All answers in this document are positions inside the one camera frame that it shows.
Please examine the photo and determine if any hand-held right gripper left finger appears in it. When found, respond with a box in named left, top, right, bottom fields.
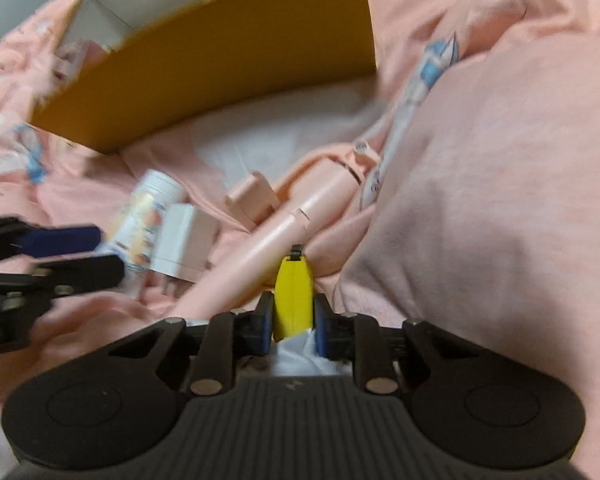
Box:
left=107, top=292, right=275, bottom=397

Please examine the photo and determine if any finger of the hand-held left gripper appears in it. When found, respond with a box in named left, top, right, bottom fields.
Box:
left=0, top=254, right=126, bottom=307
left=0, top=216, right=104, bottom=266

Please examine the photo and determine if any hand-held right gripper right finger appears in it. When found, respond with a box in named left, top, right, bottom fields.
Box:
left=314, top=294, right=486, bottom=396

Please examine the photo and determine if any yellow plastic utility knife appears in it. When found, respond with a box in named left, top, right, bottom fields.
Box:
left=272, top=245, right=315, bottom=343

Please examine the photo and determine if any white printed bottle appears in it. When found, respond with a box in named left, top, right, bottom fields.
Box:
left=102, top=169, right=187, bottom=275

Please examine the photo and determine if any white charger plug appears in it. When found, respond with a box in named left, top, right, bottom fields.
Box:
left=151, top=203, right=222, bottom=295

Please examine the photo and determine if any orange cardboard box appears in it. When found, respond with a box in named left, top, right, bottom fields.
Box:
left=30, top=0, right=378, bottom=156

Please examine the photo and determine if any white paper tissue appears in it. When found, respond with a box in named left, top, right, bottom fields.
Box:
left=271, top=329, right=353, bottom=378

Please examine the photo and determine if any pink handheld fan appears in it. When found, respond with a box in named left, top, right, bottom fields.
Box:
left=172, top=141, right=383, bottom=322

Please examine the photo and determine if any pink printed blanket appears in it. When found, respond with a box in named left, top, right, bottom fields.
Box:
left=0, top=0, right=600, bottom=461

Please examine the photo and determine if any pink fleece cloth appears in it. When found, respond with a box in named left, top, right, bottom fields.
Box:
left=337, top=35, right=600, bottom=411

